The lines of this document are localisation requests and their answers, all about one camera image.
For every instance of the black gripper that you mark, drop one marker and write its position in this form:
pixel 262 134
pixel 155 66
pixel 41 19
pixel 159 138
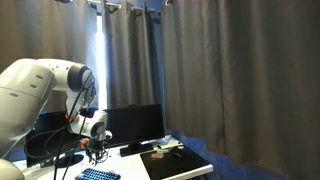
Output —
pixel 96 145

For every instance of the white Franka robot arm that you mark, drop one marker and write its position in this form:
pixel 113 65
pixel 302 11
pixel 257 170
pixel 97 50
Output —
pixel 26 86

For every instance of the blue patterned object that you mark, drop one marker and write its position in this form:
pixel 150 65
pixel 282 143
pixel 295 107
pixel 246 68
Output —
pixel 98 174

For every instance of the black monitor with round stand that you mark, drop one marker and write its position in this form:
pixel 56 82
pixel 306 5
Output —
pixel 50 136

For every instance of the black monitor with flat stand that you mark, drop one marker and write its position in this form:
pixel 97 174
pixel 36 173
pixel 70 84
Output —
pixel 135 125

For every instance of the small orange item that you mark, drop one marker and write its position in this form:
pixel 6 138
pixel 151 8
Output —
pixel 157 155

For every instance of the small object on tray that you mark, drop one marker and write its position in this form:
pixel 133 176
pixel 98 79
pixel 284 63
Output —
pixel 168 146

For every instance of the black desk mat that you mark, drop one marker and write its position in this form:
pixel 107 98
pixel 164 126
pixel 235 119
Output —
pixel 175 163

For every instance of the black computer mouse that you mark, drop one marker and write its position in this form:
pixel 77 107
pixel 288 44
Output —
pixel 176 154

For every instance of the narrow grey curtain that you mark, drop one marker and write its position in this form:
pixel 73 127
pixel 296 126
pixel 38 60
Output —
pixel 128 53

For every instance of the metal curtain rod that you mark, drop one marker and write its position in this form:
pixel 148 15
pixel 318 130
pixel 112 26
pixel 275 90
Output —
pixel 111 5

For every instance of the wide grey curtain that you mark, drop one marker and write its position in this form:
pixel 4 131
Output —
pixel 243 76

